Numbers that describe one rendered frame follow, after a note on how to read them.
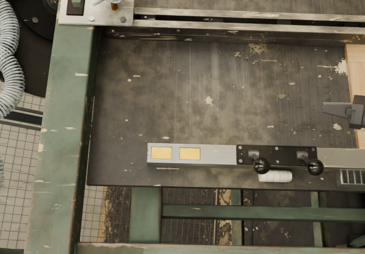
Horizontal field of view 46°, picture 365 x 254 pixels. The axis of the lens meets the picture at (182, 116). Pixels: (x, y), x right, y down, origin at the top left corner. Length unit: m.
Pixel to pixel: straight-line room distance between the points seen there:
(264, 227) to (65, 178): 2.37
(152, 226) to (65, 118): 0.34
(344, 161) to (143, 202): 0.51
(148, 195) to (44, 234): 0.28
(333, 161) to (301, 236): 1.89
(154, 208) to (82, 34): 0.48
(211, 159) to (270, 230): 2.16
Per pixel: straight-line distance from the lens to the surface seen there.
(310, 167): 1.00
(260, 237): 3.28
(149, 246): 1.03
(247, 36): 1.22
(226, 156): 1.08
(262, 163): 0.97
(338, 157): 1.15
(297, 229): 3.03
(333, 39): 1.29
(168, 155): 1.07
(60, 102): 1.08
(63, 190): 1.02
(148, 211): 1.12
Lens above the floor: 2.20
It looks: 30 degrees down
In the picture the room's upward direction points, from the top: 77 degrees counter-clockwise
